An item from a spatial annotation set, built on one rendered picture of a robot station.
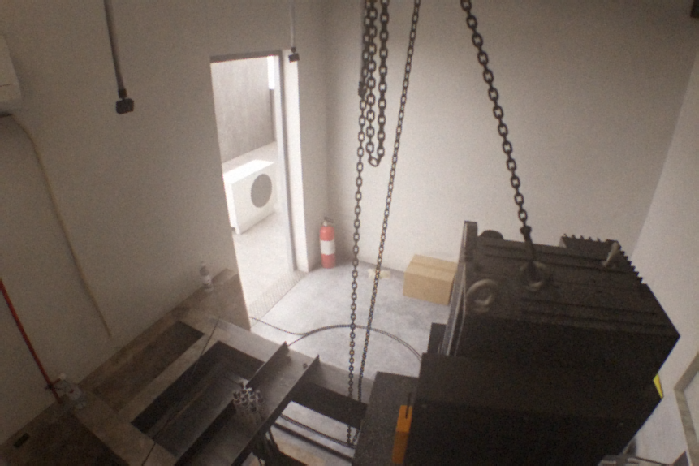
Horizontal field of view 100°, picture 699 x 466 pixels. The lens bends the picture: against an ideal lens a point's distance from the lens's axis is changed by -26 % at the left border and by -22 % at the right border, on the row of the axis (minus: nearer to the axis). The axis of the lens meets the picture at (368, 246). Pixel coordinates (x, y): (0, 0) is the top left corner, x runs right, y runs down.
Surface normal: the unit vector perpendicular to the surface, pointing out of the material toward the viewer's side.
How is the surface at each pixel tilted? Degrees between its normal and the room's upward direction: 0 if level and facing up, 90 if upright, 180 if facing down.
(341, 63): 90
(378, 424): 0
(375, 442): 0
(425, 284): 90
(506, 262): 0
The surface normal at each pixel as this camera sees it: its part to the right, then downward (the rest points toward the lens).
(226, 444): 0.02, -0.86
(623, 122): -0.41, 0.45
